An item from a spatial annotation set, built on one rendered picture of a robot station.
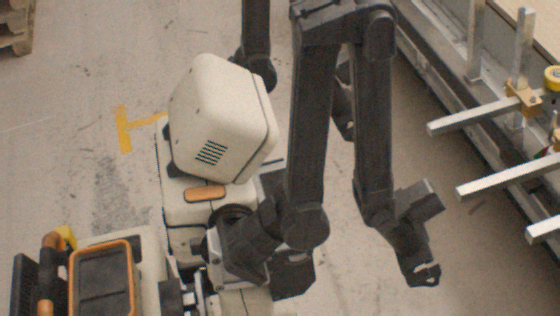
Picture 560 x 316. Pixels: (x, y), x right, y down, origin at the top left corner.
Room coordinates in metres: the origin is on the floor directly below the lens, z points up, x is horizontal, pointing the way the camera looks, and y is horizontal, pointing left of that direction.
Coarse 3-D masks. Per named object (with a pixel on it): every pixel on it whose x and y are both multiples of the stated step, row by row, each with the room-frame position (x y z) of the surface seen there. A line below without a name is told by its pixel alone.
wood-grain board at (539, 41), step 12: (492, 0) 1.82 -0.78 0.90; (504, 0) 1.81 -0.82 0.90; (516, 0) 1.80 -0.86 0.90; (528, 0) 1.79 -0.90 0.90; (540, 0) 1.78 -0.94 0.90; (552, 0) 1.77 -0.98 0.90; (504, 12) 1.75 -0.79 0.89; (516, 12) 1.73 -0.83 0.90; (540, 12) 1.71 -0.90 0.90; (552, 12) 1.70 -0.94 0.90; (516, 24) 1.67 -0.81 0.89; (540, 24) 1.64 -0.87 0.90; (552, 24) 1.63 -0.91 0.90; (540, 36) 1.58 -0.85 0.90; (552, 36) 1.57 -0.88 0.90; (540, 48) 1.54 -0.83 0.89; (552, 48) 1.51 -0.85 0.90; (552, 60) 1.47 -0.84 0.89
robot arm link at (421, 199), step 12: (420, 180) 0.78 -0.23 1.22; (396, 192) 0.78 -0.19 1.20; (408, 192) 0.77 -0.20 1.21; (420, 192) 0.76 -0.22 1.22; (432, 192) 0.75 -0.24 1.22; (396, 204) 0.76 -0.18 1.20; (408, 204) 0.75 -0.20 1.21; (420, 204) 0.75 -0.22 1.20; (432, 204) 0.75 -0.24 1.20; (444, 204) 0.76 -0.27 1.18; (372, 216) 0.72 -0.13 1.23; (384, 216) 0.72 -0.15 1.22; (396, 216) 0.74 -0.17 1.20; (420, 216) 0.74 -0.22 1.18; (432, 216) 0.74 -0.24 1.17; (384, 228) 0.72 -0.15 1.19
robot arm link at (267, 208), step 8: (280, 192) 0.77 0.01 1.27; (264, 200) 0.77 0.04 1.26; (272, 200) 0.76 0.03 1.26; (280, 200) 0.76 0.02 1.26; (264, 208) 0.76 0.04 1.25; (272, 208) 0.75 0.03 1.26; (280, 208) 0.75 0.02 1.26; (288, 208) 0.73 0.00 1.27; (264, 216) 0.74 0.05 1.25; (272, 216) 0.73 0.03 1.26; (280, 216) 0.73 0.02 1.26; (264, 224) 0.73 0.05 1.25; (272, 224) 0.72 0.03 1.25; (272, 232) 0.72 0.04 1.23; (280, 232) 0.72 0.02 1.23
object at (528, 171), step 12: (552, 156) 1.11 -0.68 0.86; (516, 168) 1.10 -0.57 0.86; (528, 168) 1.09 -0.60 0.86; (540, 168) 1.08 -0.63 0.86; (552, 168) 1.09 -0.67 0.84; (480, 180) 1.08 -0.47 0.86; (492, 180) 1.07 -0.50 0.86; (504, 180) 1.07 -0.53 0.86; (516, 180) 1.07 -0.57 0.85; (456, 192) 1.07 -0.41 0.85; (468, 192) 1.05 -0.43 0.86; (480, 192) 1.06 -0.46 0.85
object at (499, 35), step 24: (456, 0) 2.17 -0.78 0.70; (504, 24) 1.83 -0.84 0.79; (408, 48) 2.65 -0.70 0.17; (504, 48) 1.82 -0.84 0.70; (432, 72) 2.43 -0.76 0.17; (432, 96) 2.43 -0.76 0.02; (480, 144) 1.92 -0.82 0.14; (504, 168) 1.74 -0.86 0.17; (504, 192) 1.75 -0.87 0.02; (528, 216) 1.53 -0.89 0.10; (552, 240) 1.37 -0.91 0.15
